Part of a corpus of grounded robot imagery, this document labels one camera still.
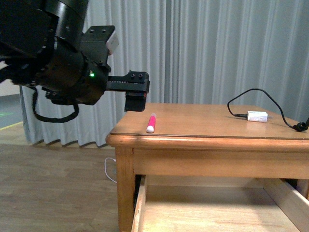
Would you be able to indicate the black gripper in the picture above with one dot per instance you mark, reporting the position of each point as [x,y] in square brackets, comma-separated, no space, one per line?
[80,76]

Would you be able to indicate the pink marker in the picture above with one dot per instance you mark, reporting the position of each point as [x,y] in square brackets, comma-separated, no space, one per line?
[151,124]

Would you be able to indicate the wooden top drawer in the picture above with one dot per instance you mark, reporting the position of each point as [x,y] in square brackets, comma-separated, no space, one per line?
[219,204]

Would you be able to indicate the wooden nightstand cabinet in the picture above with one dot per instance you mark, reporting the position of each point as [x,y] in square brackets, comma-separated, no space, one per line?
[203,141]

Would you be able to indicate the grey curtain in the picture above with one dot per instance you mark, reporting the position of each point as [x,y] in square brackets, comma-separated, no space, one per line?
[208,51]

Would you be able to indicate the white charger adapter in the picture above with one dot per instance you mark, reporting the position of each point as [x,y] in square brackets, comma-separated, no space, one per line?
[258,116]

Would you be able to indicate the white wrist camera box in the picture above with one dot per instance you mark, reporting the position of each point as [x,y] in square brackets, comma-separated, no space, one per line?
[112,43]

